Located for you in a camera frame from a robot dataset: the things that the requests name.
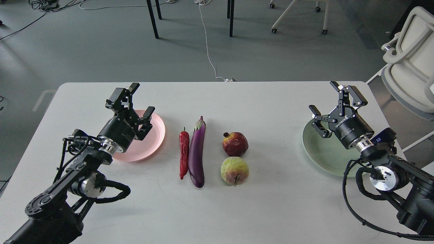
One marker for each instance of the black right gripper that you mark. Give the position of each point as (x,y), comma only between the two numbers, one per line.
(345,122)

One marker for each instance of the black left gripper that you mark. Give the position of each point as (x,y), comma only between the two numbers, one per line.
(125,126)

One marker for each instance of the red chili pepper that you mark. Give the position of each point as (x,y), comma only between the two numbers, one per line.
(184,142)

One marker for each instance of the purple eggplant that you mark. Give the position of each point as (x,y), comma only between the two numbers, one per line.
(196,170)

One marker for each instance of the red pomegranate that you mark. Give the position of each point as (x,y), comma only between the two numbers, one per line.
(235,144)

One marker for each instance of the green yellow apple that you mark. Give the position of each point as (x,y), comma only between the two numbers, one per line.
(234,170)

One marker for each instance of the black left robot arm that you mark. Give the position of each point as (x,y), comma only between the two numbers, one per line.
(56,215)

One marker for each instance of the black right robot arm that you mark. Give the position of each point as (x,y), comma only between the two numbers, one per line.
(382,175)

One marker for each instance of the pink plate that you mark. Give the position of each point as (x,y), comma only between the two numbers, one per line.
(140,150)

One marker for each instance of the green plate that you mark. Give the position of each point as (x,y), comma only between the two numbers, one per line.
(328,154)

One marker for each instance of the white office chair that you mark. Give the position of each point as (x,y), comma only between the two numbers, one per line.
(408,73)

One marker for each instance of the white chair base with casters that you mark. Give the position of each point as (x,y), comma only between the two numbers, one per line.
(319,18)

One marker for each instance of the black table leg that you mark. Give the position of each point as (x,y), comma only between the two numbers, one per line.
(231,27)
(152,18)
(158,9)
(228,13)

